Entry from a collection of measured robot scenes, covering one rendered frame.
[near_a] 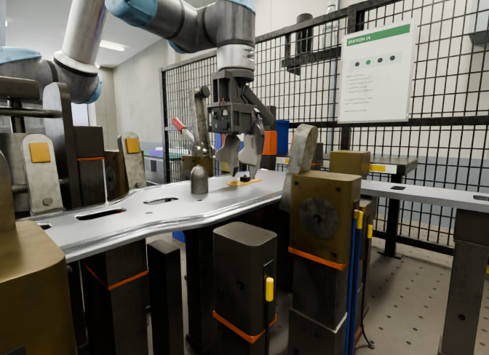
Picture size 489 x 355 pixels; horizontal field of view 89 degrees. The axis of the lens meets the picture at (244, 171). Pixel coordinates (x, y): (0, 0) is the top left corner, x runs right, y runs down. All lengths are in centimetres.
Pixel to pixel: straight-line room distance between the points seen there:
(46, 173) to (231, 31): 39
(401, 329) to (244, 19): 69
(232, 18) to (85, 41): 51
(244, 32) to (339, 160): 38
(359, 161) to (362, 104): 36
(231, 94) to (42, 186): 34
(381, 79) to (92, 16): 89
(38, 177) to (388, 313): 74
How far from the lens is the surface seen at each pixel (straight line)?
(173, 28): 53
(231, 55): 50
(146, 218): 34
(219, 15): 54
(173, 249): 44
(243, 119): 49
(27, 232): 20
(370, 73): 101
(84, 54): 93
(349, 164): 68
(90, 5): 90
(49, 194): 49
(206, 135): 65
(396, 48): 101
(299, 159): 38
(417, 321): 74
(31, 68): 91
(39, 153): 49
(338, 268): 38
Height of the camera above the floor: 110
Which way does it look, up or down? 8 degrees down
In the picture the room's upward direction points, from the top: straight up
